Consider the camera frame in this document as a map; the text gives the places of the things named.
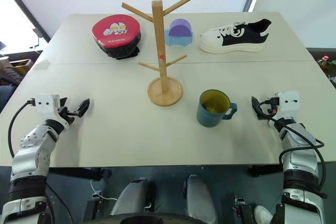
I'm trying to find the black table frame bar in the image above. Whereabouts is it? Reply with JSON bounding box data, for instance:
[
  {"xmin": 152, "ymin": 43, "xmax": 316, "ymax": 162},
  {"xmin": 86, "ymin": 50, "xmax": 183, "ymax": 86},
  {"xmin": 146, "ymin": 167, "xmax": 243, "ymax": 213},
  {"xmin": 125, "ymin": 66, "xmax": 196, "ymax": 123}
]
[{"xmin": 48, "ymin": 167, "xmax": 113, "ymax": 182}]

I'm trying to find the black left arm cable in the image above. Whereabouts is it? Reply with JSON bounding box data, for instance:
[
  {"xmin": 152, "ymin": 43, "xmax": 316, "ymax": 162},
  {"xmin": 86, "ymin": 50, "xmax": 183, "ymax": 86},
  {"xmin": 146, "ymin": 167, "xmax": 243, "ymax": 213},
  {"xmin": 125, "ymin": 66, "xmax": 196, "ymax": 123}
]
[{"xmin": 7, "ymin": 99, "xmax": 36, "ymax": 158}]

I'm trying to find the white shoe tip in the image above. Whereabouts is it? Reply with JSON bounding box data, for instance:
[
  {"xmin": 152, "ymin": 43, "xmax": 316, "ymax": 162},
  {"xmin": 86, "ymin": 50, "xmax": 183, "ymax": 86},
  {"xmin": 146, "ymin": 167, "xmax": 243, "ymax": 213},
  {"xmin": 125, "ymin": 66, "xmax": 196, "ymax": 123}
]
[{"xmin": 253, "ymin": 205, "xmax": 274, "ymax": 224}]

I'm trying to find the brown wooden box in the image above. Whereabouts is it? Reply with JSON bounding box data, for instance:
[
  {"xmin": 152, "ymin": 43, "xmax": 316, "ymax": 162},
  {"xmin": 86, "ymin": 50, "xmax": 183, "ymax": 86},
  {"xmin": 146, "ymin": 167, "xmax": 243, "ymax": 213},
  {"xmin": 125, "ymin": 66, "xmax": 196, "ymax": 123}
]
[{"xmin": 7, "ymin": 58, "xmax": 35, "ymax": 75}]

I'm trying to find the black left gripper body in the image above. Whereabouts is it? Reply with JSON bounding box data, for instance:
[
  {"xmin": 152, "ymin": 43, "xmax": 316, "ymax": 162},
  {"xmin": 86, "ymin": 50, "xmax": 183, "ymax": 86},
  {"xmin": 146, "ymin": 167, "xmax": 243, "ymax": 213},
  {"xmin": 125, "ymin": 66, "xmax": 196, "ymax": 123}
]
[{"xmin": 58, "ymin": 106, "xmax": 80, "ymax": 128}]

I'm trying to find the silver robot leg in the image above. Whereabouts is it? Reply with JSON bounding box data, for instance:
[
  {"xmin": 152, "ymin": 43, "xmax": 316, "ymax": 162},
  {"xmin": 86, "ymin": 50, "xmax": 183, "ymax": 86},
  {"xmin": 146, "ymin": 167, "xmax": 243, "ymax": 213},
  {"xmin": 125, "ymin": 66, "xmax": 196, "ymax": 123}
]
[
  {"xmin": 109, "ymin": 177, "xmax": 156, "ymax": 216},
  {"xmin": 183, "ymin": 174, "xmax": 219, "ymax": 224}
]

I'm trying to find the wooden mug tree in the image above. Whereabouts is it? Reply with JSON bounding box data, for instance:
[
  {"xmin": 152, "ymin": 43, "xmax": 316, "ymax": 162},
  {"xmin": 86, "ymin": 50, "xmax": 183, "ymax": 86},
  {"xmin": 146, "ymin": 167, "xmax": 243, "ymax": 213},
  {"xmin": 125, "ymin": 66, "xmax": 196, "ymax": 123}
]
[{"xmin": 121, "ymin": 0, "xmax": 195, "ymax": 108}]

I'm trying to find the purple half-round block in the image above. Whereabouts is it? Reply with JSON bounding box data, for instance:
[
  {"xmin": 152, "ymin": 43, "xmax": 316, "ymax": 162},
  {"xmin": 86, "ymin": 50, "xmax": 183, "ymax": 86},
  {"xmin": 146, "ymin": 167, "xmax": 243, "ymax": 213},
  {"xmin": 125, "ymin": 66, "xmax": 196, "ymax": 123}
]
[{"xmin": 168, "ymin": 18, "xmax": 192, "ymax": 37}]

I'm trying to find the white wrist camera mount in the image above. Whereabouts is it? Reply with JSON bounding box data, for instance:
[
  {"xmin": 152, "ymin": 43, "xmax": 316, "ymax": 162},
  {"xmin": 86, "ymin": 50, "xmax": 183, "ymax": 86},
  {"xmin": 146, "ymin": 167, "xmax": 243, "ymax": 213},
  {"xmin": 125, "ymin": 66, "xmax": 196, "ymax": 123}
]
[
  {"xmin": 35, "ymin": 93, "xmax": 61, "ymax": 115},
  {"xmin": 275, "ymin": 91, "xmax": 301, "ymax": 116}
]

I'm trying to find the dark rounded robot body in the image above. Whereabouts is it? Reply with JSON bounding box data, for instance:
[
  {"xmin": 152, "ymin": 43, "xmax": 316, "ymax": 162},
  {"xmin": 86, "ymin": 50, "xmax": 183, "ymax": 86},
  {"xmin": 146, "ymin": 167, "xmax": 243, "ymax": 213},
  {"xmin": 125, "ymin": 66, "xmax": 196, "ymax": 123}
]
[{"xmin": 85, "ymin": 211, "xmax": 212, "ymax": 224}]

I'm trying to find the thin white cable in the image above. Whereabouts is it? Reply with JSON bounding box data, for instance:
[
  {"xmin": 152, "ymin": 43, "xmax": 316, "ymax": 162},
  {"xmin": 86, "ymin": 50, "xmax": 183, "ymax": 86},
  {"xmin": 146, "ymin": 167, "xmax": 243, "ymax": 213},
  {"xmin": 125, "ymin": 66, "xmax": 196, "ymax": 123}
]
[{"xmin": 90, "ymin": 178, "xmax": 118, "ymax": 201}]

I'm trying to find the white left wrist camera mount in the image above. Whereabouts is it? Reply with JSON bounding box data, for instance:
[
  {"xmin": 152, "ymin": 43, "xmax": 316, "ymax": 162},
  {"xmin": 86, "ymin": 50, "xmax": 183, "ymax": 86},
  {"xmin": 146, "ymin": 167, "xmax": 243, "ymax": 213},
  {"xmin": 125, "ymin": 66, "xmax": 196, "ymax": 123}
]
[{"xmin": 35, "ymin": 93, "xmax": 61, "ymax": 115}]

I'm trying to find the red round lidded box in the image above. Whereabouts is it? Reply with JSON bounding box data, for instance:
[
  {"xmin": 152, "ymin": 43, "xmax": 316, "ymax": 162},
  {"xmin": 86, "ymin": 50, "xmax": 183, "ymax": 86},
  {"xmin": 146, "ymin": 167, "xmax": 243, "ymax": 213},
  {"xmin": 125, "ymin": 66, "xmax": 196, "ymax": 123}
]
[{"xmin": 91, "ymin": 14, "xmax": 142, "ymax": 61}]

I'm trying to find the bottle with red cap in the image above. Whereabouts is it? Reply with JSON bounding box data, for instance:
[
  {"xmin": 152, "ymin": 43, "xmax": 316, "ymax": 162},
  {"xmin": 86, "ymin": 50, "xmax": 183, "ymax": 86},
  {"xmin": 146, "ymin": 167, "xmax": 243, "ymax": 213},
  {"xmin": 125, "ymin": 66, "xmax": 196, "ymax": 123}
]
[{"xmin": 317, "ymin": 55, "xmax": 332, "ymax": 74}]

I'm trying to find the blue mug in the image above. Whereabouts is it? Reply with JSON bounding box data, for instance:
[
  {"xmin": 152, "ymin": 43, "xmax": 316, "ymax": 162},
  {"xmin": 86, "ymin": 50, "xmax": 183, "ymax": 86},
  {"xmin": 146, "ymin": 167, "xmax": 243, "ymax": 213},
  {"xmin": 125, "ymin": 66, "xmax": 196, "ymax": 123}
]
[{"xmin": 196, "ymin": 89, "xmax": 238, "ymax": 129}]

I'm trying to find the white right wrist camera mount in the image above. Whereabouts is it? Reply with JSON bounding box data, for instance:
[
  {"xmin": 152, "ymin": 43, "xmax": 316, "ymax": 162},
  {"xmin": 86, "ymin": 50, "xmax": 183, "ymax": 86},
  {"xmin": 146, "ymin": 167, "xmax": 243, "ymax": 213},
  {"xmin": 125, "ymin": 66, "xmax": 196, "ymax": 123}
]
[{"xmin": 275, "ymin": 91, "xmax": 301, "ymax": 116}]

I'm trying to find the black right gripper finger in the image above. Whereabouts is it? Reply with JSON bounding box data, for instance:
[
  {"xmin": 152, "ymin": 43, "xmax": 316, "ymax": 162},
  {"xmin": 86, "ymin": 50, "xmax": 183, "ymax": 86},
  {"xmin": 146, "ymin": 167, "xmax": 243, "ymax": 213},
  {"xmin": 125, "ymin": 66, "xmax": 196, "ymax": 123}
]
[{"xmin": 251, "ymin": 95, "xmax": 264, "ymax": 121}]

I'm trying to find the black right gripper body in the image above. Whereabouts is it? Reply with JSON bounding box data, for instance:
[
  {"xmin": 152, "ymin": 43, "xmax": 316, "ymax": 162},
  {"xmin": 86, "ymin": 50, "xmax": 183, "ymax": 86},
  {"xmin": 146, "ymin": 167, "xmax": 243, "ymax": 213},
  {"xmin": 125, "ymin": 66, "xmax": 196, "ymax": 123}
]
[{"xmin": 262, "ymin": 104, "xmax": 278, "ymax": 121}]

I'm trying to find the white and black sneaker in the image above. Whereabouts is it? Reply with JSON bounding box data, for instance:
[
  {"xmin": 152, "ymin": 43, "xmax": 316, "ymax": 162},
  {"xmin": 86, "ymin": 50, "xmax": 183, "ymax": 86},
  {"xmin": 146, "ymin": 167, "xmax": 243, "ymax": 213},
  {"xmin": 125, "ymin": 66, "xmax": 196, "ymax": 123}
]
[{"xmin": 198, "ymin": 18, "xmax": 272, "ymax": 55}]

